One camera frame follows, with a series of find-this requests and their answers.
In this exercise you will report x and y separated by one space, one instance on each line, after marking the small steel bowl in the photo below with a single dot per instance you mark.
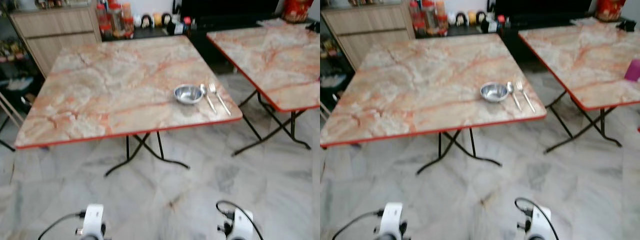
495 93
188 95

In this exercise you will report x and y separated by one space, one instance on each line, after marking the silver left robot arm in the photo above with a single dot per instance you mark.
388 238
91 238

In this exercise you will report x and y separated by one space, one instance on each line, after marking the steel fork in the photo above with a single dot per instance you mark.
527 98
220 100

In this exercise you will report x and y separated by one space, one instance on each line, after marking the steel spoon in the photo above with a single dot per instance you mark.
509 87
203 90

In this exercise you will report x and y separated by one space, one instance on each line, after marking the marble-top folding table red edge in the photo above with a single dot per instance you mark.
115 85
590 55
425 85
270 60

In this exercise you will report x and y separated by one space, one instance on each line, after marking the cluttered dark shelf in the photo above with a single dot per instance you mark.
15 55
332 55

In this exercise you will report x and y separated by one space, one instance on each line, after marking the purple plastic cup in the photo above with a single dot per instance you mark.
633 71

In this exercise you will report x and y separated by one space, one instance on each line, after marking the light wooden cabinet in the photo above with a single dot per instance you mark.
55 30
370 30

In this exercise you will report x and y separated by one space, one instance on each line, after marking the small white box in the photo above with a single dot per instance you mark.
492 26
178 28

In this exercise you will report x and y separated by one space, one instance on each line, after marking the small red-topped bottle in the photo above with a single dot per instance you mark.
187 22
501 20

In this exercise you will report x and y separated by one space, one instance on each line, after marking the red-lid plastic jar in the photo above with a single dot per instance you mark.
440 18
116 20
128 20
428 18
103 21
415 19

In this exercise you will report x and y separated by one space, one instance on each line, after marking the black and white figurine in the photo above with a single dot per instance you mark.
460 19
147 21

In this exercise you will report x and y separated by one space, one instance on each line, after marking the dark round figurine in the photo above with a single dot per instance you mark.
481 17
168 19

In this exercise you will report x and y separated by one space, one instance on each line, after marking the yellow round figurine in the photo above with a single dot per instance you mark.
158 19
471 17

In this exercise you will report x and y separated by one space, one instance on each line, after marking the black television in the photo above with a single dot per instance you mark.
540 5
225 6

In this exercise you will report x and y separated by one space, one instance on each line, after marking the red seated statue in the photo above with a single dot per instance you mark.
298 10
610 9

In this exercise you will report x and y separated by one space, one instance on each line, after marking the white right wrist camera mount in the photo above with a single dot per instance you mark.
539 222
242 225

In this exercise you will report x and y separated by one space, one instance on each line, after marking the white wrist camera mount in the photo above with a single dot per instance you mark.
93 217
391 215
539 222
242 225

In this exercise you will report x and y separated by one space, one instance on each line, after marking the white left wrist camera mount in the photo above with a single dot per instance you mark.
93 217
391 215

